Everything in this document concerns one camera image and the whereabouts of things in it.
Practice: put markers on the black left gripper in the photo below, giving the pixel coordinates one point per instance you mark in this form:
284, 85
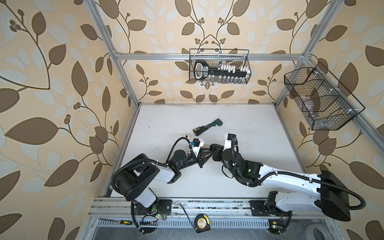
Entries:
201, 158

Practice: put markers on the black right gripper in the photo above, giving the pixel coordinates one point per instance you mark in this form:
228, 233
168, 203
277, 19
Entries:
216, 155

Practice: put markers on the beige earbud charging case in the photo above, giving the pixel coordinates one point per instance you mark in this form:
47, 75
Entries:
188, 136

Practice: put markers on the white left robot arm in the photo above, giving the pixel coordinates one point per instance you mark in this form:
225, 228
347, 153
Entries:
132, 180

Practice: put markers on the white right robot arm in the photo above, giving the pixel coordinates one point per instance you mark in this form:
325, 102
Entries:
303, 192

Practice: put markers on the green rivet gun tool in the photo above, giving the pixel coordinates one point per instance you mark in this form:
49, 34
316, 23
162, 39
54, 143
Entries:
199, 130

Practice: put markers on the yellow black tape measure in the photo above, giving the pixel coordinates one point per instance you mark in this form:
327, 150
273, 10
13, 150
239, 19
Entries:
202, 223

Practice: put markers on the black socket set holder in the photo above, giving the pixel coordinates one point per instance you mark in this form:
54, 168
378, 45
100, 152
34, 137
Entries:
203, 70

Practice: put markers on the grey tape roll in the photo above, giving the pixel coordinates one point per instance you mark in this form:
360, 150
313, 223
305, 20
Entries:
317, 232

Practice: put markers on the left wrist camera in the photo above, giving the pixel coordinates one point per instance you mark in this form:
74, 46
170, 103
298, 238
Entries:
196, 145

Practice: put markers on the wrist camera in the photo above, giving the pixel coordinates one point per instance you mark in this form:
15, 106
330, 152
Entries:
196, 145
231, 141

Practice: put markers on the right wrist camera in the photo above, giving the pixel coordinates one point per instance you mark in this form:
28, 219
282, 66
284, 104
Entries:
231, 141

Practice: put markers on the black wire basket back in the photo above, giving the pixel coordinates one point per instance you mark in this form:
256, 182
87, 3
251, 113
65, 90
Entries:
218, 56

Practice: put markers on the black wire basket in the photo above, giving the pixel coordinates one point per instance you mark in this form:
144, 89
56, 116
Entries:
326, 103
218, 56

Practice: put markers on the yellow handled screwdriver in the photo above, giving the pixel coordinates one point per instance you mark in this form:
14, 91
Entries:
119, 222

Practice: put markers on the black wire basket right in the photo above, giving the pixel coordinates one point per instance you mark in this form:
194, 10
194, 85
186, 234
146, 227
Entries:
326, 103

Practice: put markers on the aluminium frame post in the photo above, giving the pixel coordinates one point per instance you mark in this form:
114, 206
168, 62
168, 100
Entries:
325, 11

